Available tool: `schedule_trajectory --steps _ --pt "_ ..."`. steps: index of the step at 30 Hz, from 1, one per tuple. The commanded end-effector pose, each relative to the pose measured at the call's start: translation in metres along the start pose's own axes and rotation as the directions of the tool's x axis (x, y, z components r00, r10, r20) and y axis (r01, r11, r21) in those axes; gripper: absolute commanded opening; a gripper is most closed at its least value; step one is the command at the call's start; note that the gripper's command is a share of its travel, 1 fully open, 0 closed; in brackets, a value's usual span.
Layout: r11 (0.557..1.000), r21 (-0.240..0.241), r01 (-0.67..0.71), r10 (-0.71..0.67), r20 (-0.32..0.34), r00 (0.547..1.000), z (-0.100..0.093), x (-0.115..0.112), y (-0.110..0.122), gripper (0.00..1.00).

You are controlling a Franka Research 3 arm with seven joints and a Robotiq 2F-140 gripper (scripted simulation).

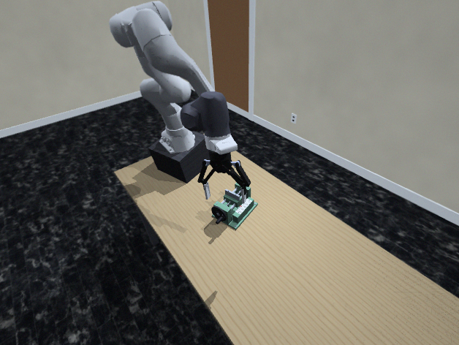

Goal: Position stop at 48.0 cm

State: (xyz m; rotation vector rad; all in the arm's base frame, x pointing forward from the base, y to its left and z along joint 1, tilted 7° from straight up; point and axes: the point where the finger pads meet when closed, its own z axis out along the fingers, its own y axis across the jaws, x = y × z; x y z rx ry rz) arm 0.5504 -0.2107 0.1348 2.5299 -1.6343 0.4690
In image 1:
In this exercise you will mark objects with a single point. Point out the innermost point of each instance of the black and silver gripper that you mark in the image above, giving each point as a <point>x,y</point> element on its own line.
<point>222,164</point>

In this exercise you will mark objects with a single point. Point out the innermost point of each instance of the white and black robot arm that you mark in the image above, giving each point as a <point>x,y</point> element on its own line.
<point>161,58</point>

